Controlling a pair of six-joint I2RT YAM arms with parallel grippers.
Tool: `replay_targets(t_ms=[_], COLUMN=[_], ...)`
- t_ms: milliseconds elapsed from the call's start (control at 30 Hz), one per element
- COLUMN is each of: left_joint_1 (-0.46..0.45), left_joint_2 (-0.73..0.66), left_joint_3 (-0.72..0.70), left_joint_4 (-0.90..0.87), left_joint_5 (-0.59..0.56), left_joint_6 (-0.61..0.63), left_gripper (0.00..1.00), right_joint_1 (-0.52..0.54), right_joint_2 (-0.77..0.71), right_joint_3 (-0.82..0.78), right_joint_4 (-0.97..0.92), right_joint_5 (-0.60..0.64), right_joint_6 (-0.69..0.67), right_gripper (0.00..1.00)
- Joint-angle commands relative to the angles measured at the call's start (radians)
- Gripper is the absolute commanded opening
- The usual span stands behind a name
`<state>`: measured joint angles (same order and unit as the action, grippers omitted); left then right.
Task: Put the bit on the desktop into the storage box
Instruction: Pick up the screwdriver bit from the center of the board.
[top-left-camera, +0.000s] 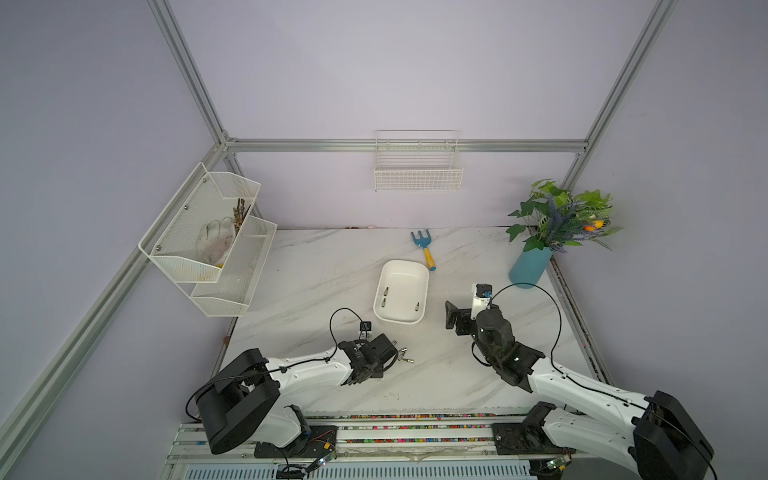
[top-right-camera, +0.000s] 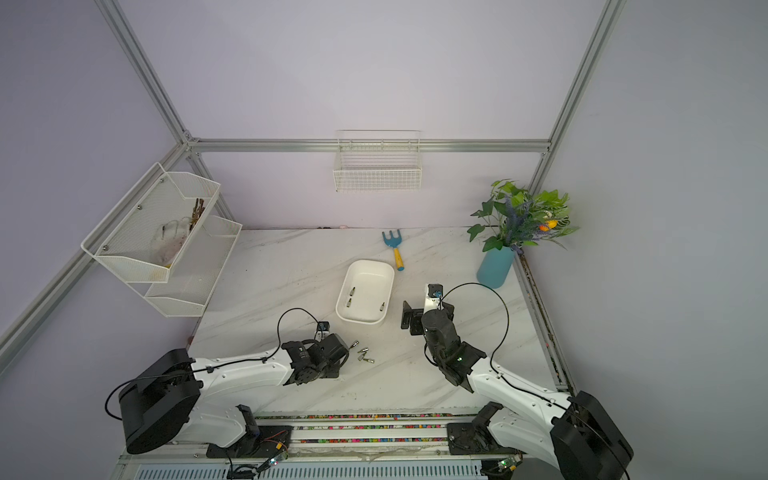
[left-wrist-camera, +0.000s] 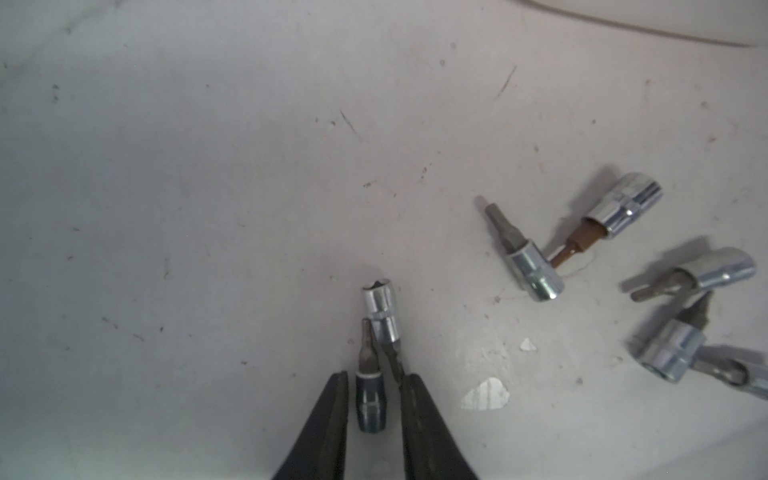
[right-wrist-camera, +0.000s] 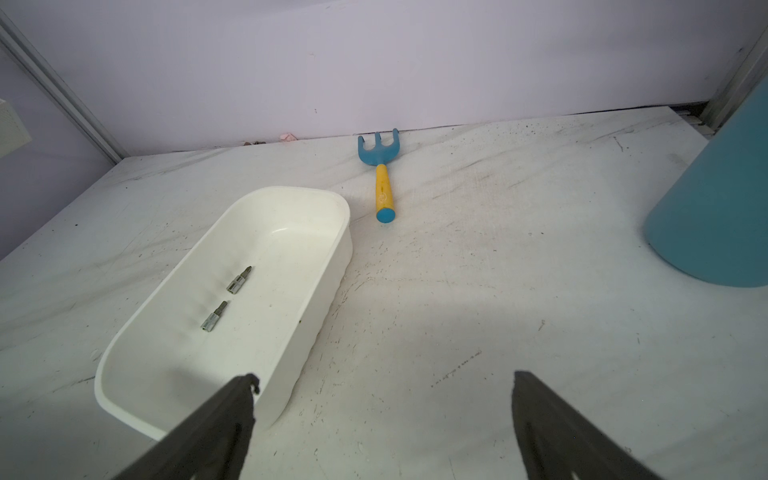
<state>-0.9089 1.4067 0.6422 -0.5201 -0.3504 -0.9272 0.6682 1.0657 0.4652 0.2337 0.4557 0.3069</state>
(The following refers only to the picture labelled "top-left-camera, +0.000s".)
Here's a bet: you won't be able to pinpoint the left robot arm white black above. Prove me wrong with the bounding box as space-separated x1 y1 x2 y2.
192 334 399 456

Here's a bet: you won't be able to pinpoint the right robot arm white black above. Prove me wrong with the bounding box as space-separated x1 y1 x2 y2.
445 301 714 479

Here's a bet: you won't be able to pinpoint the white plastic storage box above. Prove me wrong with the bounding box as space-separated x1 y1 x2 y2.
373 260 429 325

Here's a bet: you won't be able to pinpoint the teal vase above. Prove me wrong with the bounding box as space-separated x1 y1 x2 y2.
509 248 553 289

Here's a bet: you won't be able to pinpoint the green artificial plant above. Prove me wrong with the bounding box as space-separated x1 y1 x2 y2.
506 179 622 253

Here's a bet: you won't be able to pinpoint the clear glass in shelf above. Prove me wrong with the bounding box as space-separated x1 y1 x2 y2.
196 217 236 268

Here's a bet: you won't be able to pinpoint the brown twigs in shelf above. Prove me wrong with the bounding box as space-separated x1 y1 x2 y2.
233 198 250 234

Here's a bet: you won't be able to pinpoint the white mesh two-tier shelf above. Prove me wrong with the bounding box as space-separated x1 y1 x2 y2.
138 164 277 318

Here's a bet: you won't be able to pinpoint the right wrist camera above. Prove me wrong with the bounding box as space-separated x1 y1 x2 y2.
473 283 493 299

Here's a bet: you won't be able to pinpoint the blue toy rake yellow handle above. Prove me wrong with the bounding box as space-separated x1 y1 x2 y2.
411 229 436 271

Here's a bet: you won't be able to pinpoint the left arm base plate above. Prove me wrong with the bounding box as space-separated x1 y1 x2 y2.
254 425 338 460

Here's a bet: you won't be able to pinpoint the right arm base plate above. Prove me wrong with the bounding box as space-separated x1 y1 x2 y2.
491 423 576 456

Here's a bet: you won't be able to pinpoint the white wire wall basket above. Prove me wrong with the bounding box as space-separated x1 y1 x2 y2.
374 130 464 193

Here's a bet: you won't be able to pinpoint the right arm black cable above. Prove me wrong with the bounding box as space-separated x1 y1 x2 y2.
488 281 719 480

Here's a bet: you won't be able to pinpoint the aluminium frame rails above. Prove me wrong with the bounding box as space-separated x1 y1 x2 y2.
0 0 679 480

